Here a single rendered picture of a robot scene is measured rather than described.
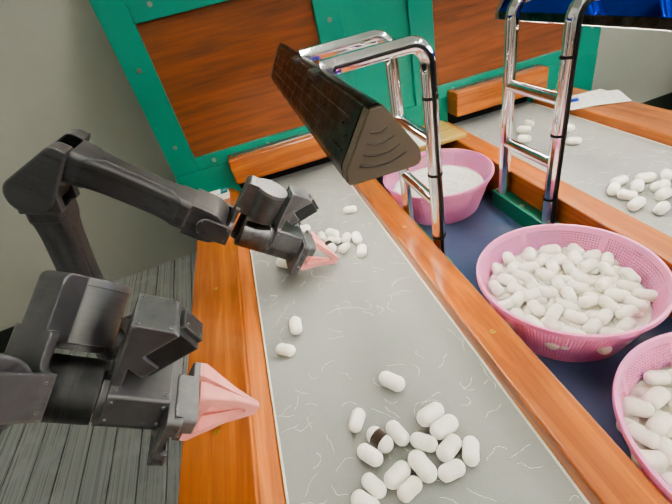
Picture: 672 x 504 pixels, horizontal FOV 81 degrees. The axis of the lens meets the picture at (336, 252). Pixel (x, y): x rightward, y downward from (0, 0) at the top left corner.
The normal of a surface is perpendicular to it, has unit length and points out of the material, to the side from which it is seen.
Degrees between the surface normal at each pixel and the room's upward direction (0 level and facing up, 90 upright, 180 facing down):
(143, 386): 41
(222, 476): 0
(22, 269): 90
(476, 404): 0
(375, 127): 90
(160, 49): 90
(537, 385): 0
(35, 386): 90
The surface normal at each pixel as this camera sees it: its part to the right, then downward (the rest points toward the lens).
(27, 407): 0.91, 0.06
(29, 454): -0.21, -0.79
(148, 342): 0.26, 0.53
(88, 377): 0.52, -0.57
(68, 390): 0.52, -0.29
